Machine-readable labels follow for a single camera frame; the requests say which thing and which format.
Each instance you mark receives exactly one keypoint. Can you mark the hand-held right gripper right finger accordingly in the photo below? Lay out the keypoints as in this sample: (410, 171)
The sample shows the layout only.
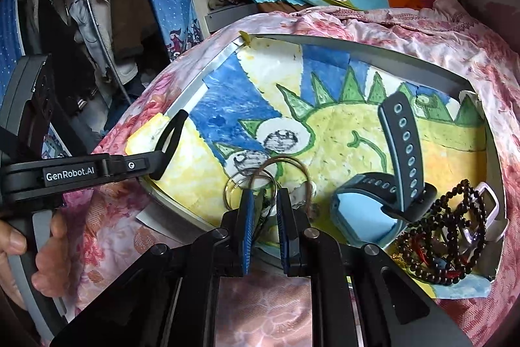
(284, 237)

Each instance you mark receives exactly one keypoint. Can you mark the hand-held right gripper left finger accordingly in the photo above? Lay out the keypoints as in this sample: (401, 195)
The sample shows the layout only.
(246, 237)

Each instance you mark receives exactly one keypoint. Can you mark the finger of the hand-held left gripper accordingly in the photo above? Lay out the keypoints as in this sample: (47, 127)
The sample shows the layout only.
(130, 165)

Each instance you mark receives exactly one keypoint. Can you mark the silver key rings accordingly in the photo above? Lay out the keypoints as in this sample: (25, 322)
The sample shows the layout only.
(284, 162)

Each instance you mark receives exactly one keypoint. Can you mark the blue smartwatch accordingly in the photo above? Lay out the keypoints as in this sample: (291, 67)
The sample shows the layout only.
(361, 217)

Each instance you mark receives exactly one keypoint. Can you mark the grey shallow tray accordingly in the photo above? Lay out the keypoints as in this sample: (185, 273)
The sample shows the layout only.
(221, 60)

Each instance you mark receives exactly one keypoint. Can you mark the person's left hand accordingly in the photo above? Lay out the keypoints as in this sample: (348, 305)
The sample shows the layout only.
(53, 261)

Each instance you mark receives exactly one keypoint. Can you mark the dinosaur drawing paper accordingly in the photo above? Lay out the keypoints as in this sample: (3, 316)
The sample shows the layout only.
(337, 152)

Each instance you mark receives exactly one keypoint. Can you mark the hanging clothes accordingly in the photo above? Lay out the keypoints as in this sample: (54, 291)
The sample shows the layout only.
(105, 13)

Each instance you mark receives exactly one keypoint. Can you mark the wide blue dotted curtain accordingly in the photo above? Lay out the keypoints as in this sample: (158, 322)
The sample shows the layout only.
(10, 17)

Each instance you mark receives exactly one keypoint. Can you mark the metal clothes rack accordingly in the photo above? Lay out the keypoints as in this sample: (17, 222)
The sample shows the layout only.
(91, 5)

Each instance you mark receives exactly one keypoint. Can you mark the grey storage box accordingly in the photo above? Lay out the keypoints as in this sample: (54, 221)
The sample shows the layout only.
(227, 15)

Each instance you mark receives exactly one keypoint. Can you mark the floral bed quilt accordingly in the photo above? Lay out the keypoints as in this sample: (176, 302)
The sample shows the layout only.
(499, 58)

